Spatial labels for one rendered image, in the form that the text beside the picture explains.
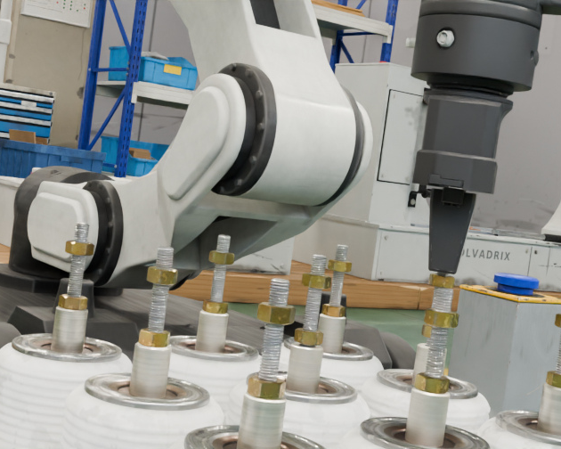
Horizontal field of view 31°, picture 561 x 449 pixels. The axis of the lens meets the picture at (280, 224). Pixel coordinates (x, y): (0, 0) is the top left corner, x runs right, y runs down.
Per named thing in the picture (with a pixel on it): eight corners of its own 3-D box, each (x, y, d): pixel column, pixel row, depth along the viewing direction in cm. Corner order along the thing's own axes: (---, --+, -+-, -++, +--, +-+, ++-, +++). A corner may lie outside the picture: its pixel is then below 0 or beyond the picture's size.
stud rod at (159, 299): (138, 370, 60) (154, 245, 60) (149, 368, 61) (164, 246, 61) (151, 373, 60) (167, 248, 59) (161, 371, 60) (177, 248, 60)
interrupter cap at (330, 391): (242, 398, 64) (243, 387, 64) (247, 374, 71) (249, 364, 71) (360, 414, 64) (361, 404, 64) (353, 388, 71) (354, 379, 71)
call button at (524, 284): (482, 292, 91) (485, 270, 91) (511, 294, 93) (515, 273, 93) (516, 300, 87) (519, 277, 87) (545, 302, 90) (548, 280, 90)
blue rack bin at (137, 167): (94, 169, 604) (98, 134, 603) (150, 176, 627) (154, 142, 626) (132, 176, 564) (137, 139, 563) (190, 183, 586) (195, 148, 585)
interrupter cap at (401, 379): (482, 409, 70) (483, 399, 70) (375, 392, 71) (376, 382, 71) (472, 387, 78) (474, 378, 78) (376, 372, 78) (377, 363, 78)
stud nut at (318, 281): (334, 289, 67) (336, 277, 67) (313, 289, 66) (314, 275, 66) (317, 285, 68) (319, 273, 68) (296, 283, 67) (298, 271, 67)
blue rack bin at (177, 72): (102, 81, 603) (107, 46, 602) (158, 91, 625) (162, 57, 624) (142, 82, 563) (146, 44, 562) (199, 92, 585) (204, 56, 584)
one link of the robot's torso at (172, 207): (43, 198, 139) (221, 38, 103) (168, 210, 150) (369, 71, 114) (48, 306, 134) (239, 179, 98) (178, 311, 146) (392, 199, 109)
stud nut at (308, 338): (326, 346, 67) (328, 333, 67) (305, 345, 66) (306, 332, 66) (310, 339, 68) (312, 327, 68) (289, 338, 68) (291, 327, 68)
